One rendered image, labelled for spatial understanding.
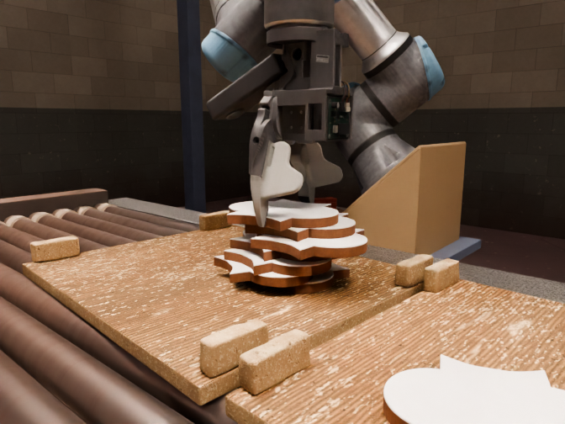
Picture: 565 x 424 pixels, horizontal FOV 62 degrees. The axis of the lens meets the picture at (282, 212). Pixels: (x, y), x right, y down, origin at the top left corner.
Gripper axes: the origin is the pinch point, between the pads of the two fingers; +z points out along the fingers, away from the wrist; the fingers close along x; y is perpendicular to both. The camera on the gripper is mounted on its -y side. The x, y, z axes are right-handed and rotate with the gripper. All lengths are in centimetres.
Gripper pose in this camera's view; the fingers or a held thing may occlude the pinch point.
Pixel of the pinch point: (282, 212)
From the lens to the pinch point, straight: 55.5
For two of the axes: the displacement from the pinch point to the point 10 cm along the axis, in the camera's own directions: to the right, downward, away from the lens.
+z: 0.0, 9.8, 1.9
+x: 5.3, -1.6, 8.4
